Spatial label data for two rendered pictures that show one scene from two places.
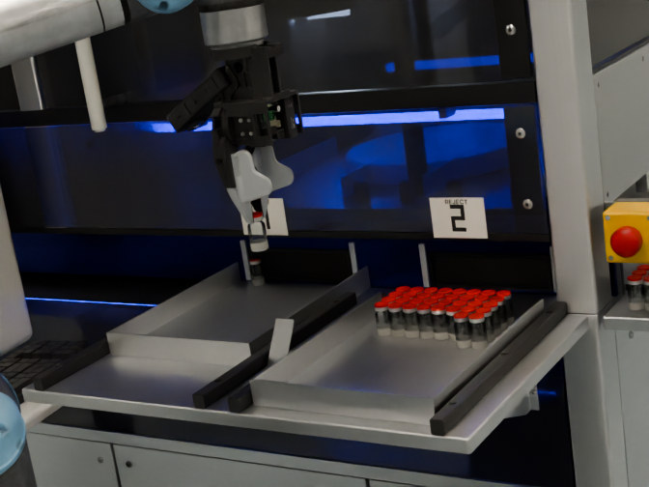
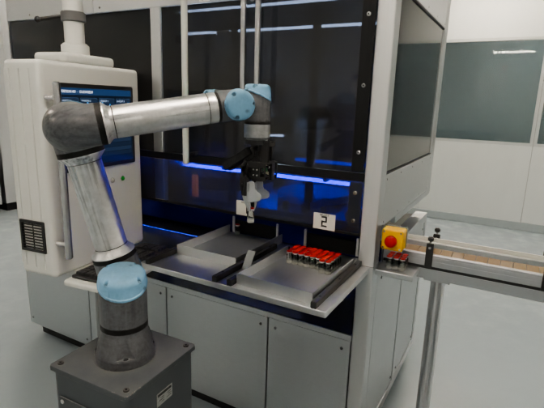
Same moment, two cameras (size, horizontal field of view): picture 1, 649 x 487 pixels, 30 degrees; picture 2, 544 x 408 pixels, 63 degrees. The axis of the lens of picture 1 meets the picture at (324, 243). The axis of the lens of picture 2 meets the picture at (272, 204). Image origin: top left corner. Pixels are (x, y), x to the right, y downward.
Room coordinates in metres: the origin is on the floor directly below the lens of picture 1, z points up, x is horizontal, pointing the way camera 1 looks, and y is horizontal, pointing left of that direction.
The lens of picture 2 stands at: (0.14, 0.12, 1.44)
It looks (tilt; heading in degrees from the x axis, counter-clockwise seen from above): 13 degrees down; 356
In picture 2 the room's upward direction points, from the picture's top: 2 degrees clockwise
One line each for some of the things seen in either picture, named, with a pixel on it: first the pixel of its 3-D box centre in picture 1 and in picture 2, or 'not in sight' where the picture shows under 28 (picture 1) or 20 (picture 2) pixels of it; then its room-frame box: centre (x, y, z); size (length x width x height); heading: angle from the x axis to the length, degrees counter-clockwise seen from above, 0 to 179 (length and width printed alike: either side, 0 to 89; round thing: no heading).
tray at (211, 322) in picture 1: (243, 308); (231, 243); (1.79, 0.14, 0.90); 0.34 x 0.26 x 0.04; 147
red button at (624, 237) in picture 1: (627, 241); (390, 241); (1.53, -0.39, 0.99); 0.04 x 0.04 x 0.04; 57
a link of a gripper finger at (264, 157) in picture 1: (272, 178); (260, 194); (1.44, 0.05, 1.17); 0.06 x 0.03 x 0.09; 57
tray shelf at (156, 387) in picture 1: (315, 349); (260, 264); (1.64, 0.03, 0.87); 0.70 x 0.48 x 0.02; 57
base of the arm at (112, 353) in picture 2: not in sight; (125, 337); (1.19, 0.40, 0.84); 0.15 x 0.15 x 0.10
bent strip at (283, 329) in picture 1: (261, 358); (240, 265); (1.53, 0.11, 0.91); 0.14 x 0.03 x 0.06; 147
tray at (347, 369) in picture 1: (404, 350); (298, 270); (1.50, -0.08, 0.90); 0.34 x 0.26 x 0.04; 146
